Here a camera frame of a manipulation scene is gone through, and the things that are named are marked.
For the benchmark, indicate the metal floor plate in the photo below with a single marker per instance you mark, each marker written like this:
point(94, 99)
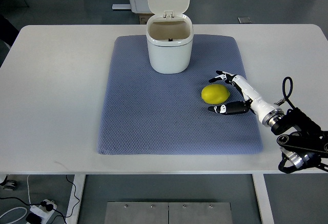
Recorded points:
point(168, 212)

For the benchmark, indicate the white table leg right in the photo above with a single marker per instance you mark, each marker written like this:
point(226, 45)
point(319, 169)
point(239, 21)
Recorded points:
point(262, 199)

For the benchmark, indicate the white table leg left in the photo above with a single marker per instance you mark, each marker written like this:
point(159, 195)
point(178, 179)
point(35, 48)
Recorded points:
point(75, 198)

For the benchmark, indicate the black power adapter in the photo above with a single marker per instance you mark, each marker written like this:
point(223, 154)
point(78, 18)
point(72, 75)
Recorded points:
point(33, 219)

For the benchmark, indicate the yellow lemon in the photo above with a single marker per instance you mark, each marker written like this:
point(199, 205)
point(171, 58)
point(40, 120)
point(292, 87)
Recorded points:
point(215, 94)

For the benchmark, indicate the blue textured mat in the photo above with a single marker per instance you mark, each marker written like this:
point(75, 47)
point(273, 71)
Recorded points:
point(146, 112)

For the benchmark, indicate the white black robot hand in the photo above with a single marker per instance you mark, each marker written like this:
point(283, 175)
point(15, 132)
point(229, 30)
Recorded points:
point(268, 114)

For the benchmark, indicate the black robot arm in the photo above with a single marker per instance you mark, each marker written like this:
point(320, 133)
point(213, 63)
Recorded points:
point(303, 143)

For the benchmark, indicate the white power strip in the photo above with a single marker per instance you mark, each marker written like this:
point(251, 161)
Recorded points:
point(44, 210)

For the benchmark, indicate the white table leg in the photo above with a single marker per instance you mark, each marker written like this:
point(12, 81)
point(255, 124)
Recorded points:
point(262, 199)
point(75, 198)

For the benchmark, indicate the caster wheel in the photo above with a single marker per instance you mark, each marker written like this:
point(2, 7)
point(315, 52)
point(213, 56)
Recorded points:
point(9, 185)

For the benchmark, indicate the cardboard box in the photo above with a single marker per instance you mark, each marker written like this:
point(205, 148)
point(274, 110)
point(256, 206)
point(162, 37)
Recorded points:
point(143, 18)

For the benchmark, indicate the grey floor socket plate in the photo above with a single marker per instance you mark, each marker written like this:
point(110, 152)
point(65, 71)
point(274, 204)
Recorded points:
point(244, 20)

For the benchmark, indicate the white trash bin open lid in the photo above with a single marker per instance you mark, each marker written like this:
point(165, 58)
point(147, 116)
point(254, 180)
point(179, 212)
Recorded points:
point(169, 36)

